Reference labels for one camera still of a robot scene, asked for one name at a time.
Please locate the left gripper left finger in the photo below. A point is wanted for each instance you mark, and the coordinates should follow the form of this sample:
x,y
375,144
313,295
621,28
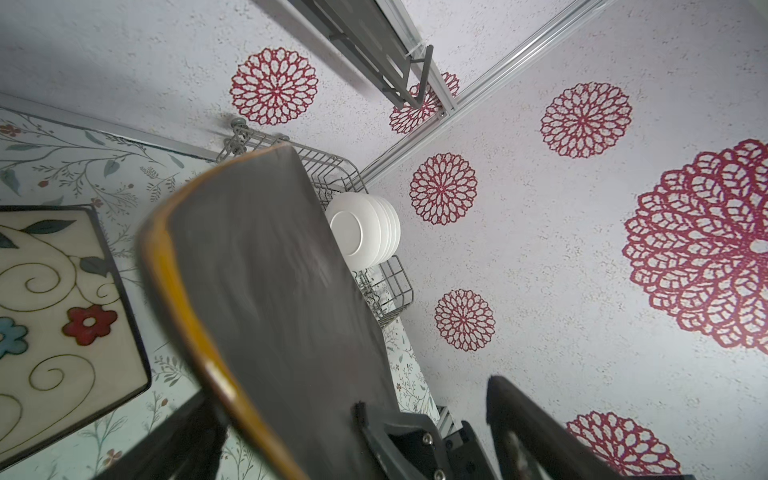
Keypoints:
x,y
187,445

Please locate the grey wire dish rack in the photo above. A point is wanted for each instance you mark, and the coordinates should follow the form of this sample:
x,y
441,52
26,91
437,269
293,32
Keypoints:
x,y
385,286

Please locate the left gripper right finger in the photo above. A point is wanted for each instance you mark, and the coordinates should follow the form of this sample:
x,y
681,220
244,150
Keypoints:
x,y
519,424

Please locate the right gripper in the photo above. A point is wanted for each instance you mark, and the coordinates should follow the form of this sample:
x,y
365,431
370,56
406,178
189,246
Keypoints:
x,y
409,446

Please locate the grey wall shelf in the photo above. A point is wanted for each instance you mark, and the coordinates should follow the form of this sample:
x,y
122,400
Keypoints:
x,y
395,63

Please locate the white round plate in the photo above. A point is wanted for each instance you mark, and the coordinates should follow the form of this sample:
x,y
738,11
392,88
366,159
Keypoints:
x,y
356,228
388,228
396,229

